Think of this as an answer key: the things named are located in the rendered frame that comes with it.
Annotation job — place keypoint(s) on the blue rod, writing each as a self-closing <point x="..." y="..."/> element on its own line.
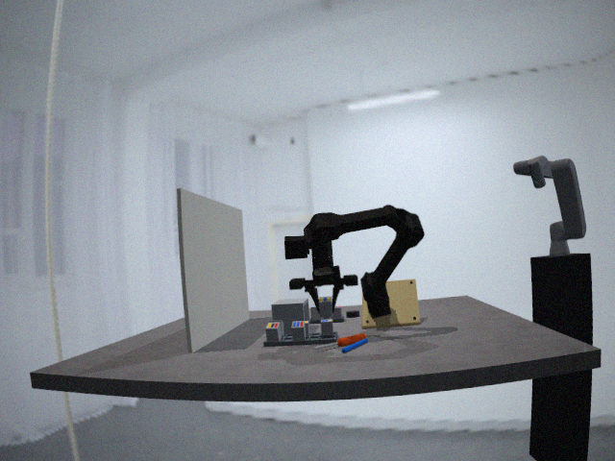
<point x="355" y="345"/>

